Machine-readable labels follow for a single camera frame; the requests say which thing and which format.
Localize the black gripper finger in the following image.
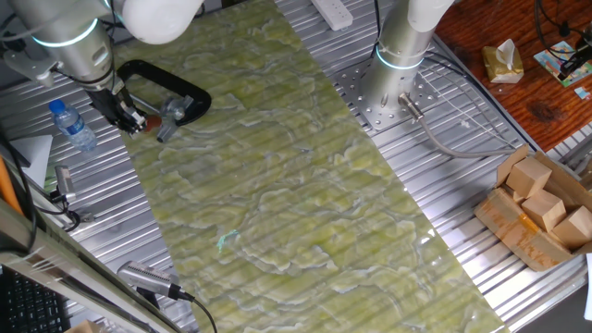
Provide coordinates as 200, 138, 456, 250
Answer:
127, 99, 150, 130
120, 115, 144, 139

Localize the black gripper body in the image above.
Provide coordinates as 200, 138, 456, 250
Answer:
87, 78, 140, 131

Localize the silver lever with red handle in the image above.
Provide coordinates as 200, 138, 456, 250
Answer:
143, 94, 195, 143

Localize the black C-clamp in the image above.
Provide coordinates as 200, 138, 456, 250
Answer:
116, 58, 213, 129

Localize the clear water bottle blue label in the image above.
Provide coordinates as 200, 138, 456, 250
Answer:
48, 98, 98, 153

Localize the white paper sheet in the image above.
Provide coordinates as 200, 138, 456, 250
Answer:
8, 133, 55, 189

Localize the orange rod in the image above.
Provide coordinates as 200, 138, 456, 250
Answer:
0, 155, 23, 216

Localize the green marble pattern mat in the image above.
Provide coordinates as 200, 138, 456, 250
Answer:
90, 0, 512, 333

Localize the large wooden block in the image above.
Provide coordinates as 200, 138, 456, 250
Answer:
64, 318, 104, 333

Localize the black keyboard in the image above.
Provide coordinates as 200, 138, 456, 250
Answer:
0, 267, 70, 333

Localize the white power strip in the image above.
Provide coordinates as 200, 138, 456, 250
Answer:
309, 0, 355, 32

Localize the yellow tissue pack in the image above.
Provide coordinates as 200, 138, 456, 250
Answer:
481, 38, 525, 85

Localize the tiny wooden block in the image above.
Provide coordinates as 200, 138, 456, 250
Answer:
501, 184, 526, 204

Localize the brown cardboard box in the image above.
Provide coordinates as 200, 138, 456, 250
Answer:
473, 143, 592, 273

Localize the brown wooden desk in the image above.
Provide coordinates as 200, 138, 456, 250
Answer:
434, 0, 592, 154

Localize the wooden cube block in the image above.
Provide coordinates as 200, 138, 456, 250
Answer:
505, 156, 553, 200
521, 188, 568, 233
550, 205, 592, 251

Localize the colourful picture card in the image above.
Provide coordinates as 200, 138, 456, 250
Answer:
533, 40, 592, 88

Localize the white board edge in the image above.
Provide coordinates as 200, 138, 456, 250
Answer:
581, 265, 592, 321

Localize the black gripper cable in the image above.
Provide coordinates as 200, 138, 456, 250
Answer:
106, 0, 120, 92

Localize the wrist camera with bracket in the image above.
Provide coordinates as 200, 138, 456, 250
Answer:
2, 34, 64, 89

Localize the black webcam cable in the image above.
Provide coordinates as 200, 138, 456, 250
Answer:
34, 198, 96, 232

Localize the silver depth camera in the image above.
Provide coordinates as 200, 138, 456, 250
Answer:
117, 260, 195, 302

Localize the grey aluminium frame beam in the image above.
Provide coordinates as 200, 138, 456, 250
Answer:
0, 198, 186, 333

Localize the black depth camera cable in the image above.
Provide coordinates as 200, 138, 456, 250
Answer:
184, 290, 219, 333

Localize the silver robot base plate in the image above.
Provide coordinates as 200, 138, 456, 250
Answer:
331, 58, 440, 132

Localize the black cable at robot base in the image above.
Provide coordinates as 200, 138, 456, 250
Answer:
369, 0, 385, 60

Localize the grey cable with metal connector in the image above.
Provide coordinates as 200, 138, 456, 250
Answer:
397, 92, 517, 159

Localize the thin white wire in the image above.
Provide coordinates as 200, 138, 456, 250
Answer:
415, 73, 514, 149

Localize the black cable on desk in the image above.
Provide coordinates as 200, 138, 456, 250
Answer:
534, 0, 573, 61

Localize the black clip mount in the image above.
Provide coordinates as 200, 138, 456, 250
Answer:
557, 22, 592, 82

